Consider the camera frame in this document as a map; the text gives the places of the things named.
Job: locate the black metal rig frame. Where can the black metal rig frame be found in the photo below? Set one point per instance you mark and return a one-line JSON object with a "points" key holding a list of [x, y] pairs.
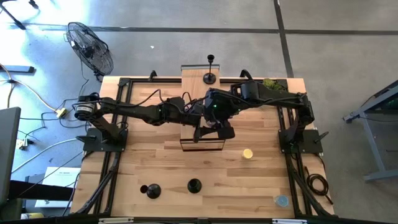
{"points": [[140, 81]]}

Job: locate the grey metal desk frame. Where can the grey metal desk frame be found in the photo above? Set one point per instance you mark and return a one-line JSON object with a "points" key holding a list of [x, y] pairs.
{"points": [[371, 147]]}

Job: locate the white paper sheet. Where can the white paper sheet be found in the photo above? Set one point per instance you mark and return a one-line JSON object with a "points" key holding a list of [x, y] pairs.
{"points": [[59, 186]]}

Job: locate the blue glass jar candle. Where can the blue glass jar candle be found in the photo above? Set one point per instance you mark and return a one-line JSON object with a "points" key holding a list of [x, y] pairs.
{"points": [[281, 201]]}

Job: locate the yellow glass jar candle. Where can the yellow glass jar candle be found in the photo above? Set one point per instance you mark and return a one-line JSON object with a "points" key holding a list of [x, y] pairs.
{"points": [[247, 153]]}

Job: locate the black floor fan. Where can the black floor fan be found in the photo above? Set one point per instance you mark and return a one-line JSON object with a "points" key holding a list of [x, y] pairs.
{"points": [[90, 49]]}

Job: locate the trailing green succulent plant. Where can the trailing green succulent plant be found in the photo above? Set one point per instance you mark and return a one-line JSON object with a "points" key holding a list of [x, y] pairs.
{"points": [[269, 83]]}

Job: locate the black table clamp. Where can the black table clamp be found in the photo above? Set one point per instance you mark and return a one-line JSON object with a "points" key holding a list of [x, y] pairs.
{"points": [[152, 74], [245, 74]]}

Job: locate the wooden shelf black metal frame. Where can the wooden shelf black metal frame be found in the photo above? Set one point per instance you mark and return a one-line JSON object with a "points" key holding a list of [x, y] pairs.
{"points": [[192, 84]]}

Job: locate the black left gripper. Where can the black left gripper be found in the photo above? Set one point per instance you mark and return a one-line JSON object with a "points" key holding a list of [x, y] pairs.
{"points": [[192, 115]]}

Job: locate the yellow power strip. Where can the yellow power strip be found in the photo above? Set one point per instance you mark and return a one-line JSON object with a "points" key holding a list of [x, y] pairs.
{"points": [[61, 113]]}

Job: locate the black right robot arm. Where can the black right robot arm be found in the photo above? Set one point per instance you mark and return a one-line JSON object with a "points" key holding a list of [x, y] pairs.
{"points": [[280, 98]]}

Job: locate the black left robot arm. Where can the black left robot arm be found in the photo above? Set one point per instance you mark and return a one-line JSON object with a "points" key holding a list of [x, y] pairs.
{"points": [[136, 113]]}

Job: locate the white power adapter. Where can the white power adapter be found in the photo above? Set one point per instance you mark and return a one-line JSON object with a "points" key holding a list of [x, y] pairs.
{"points": [[22, 143]]}

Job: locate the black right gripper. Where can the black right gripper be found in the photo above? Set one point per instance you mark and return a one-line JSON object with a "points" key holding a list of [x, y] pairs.
{"points": [[222, 107]]}

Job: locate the grey side table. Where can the grey side table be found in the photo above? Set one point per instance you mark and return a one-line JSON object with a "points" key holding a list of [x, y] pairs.
{"points": [[9, 155]]}

